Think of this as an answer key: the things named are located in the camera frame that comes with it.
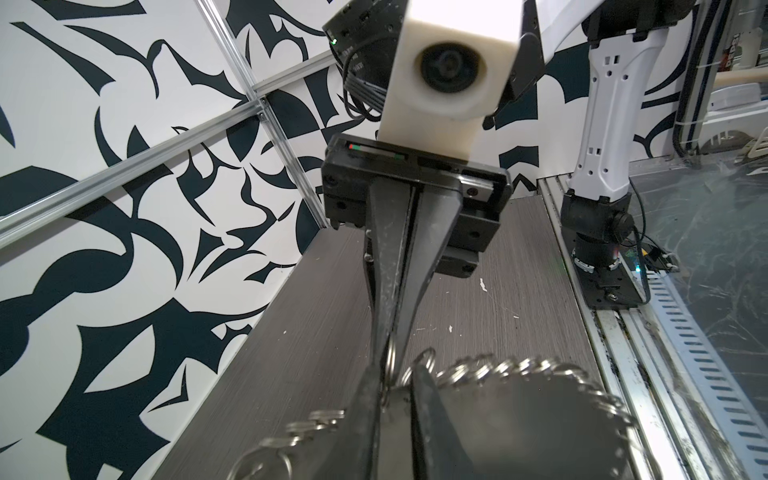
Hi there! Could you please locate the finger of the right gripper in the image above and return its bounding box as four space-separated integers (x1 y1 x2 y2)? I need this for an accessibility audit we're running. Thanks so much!
393 187 463 359
365 177 416 366

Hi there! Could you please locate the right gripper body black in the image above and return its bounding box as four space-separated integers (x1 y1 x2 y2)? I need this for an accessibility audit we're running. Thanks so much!
321 134 512 278

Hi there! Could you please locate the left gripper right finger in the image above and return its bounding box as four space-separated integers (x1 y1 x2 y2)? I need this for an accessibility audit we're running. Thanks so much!
410 364 477 479

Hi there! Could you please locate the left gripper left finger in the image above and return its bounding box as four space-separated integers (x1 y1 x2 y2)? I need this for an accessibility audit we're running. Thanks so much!
335 365 381 479

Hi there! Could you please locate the metal keyring chain loop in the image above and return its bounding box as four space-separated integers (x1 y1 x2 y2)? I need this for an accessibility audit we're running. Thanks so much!
226 347 661 480

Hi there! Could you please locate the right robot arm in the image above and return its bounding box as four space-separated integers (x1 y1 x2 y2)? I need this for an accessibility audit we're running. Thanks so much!
321 1 693 371

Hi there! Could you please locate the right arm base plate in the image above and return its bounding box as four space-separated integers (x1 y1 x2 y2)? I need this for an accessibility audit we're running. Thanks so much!
570 234 650 310

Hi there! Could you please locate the white slotted cable duct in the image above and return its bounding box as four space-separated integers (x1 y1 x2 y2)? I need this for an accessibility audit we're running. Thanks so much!
649 273 767 479

